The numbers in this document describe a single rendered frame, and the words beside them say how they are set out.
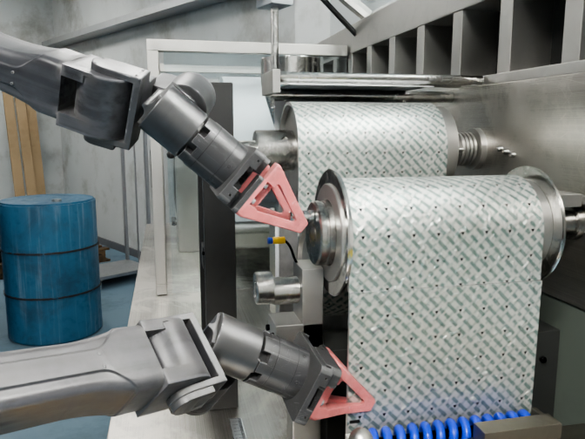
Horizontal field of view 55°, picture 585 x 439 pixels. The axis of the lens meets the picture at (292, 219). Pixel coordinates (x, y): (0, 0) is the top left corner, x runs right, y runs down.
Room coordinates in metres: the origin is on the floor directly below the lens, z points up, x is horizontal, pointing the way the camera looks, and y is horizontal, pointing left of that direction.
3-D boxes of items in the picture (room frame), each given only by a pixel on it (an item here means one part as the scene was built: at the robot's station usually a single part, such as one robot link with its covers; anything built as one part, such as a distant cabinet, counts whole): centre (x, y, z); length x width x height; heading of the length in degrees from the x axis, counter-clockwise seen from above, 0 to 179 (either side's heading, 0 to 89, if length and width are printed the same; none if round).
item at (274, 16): (1.19, 0.04, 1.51); 0.02 x 0.02 x 0.20
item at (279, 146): (0.89, 0.03, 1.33); 0.06 x 0.06 x 0.06; 13
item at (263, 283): (0.67, 0.04, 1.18); 0.04 x 0.02 x 0.04; 13
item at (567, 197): (0.72, -0.34, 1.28); 0.06 x 0.05 x 0.02; 103
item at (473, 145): (0.96, -0.28, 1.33); 0.07 x 0.07 x 0.07; 13
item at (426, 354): (0.62, -0.18, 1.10); 0.23 x 0.01 x 0.18; 103
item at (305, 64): (1.38, 0.01, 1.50); 0.14 x 0.14 x 0.06
